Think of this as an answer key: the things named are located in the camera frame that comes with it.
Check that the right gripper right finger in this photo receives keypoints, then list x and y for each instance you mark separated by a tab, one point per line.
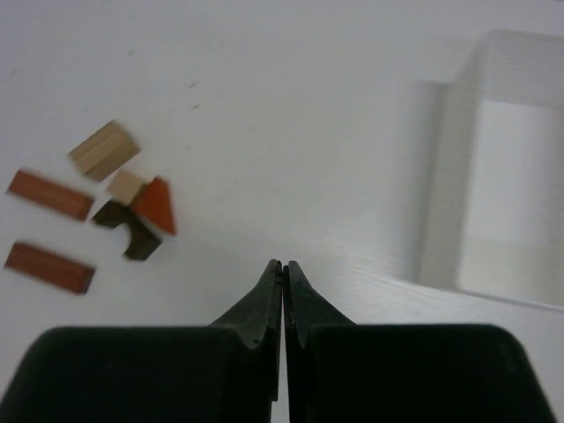
341	371

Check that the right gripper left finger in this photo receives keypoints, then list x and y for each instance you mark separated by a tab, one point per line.
226	371

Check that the red-brown rectangular block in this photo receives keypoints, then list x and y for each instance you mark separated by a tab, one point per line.
50	267
51	195

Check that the white plastic box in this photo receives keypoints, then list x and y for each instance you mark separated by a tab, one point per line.
495	215

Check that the orange triangular block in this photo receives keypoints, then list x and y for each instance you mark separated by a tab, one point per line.
155	204

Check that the light wood rectangular block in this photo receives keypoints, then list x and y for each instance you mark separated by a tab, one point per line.
105	151

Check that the small light wood cube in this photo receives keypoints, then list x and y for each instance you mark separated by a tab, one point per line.
126	187

